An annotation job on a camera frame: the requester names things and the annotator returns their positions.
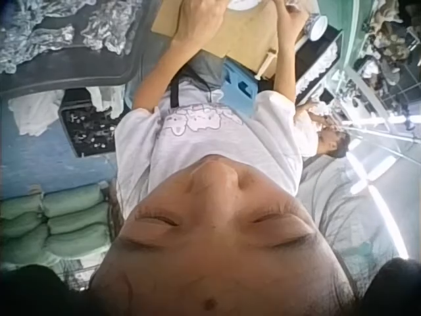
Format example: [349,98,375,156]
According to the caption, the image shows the black crate of small parts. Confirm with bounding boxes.
[57,88,121,159]

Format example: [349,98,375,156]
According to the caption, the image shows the person's right hand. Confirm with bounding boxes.
[275,0,309,45]

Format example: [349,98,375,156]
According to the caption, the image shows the patterned white cup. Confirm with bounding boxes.
[303,12,328,41]

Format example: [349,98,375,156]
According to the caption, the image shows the brown cardboard board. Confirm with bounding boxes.
[151,0,280,82]

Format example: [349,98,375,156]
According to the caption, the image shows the white cloth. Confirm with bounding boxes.
[8,87,114,138]

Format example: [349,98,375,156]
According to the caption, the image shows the cluttered metal rack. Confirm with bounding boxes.
[353,0,421,132]

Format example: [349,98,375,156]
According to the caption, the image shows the dark tray of crumpled foil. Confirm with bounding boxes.
[0,0,165,99]

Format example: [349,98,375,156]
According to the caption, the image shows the black box with lace trim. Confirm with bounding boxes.
[294,29,345,98]

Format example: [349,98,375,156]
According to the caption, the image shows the person's legs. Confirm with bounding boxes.
[186,51,228,92]

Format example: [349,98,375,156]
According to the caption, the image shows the person's left hand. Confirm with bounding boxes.
[172,0,233,51]

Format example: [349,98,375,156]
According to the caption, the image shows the blue plastic stool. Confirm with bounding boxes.
[222,61,260,118]

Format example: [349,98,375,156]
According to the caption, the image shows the white plate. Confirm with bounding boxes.
[227,0,260,11]

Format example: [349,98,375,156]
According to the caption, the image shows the stack of green sacks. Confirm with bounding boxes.
[0,184,112,264]

